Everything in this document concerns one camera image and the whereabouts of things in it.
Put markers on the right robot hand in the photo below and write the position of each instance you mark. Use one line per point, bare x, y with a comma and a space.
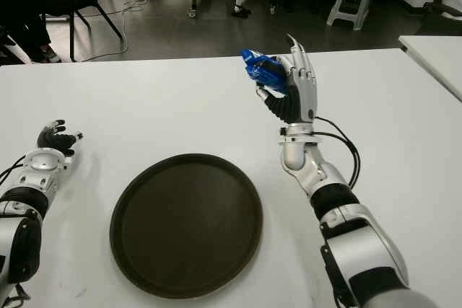
305, 84

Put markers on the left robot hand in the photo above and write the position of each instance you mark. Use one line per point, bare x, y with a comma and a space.
57, 140

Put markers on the blue Oreo cookie package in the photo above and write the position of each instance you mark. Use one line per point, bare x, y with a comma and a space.
263, 70

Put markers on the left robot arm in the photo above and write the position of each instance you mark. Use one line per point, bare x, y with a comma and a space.
21, 236

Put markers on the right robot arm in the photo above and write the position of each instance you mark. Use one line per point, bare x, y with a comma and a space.
361, 250

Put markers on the white side table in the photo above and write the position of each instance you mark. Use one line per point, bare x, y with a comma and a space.
436, 55

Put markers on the seated person in black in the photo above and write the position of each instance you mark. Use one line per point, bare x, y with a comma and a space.
21, 8

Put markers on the black office chair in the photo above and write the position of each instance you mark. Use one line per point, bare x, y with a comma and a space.
433, 23

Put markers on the round dark brown tray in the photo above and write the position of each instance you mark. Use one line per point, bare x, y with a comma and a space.
184, 225

